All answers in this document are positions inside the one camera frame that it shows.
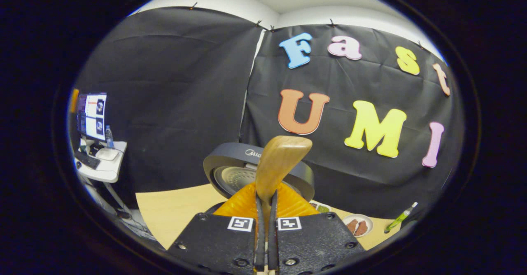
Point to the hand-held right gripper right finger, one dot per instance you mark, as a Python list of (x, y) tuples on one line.
[(273, 229)]

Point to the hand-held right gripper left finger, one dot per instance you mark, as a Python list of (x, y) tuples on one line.
[(259, 229)]

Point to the wooden spoon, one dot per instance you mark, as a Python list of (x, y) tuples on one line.
[(280, 159)]

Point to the grey silver rice cooker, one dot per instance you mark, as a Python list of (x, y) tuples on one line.
[(230, 155)]

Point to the white divided bean dish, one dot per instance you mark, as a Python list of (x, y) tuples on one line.
[(323, 208)]

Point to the brown meat piece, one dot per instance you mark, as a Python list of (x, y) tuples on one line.
[(361, 228), (352, 225)]

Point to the white round plate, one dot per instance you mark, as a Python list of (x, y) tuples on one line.
[(368, 221)]

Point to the green drink bottle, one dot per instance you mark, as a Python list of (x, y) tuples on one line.
[(397, 219)]

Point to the white side desk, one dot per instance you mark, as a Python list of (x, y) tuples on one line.
[(108, 170)]

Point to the black backdrop cloth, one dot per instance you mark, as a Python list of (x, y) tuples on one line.
[(185, 81)]

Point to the clear water bottle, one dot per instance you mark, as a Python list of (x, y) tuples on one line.
[(109, 139)]

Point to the black keyboard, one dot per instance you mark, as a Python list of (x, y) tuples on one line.
[(87, 160)]

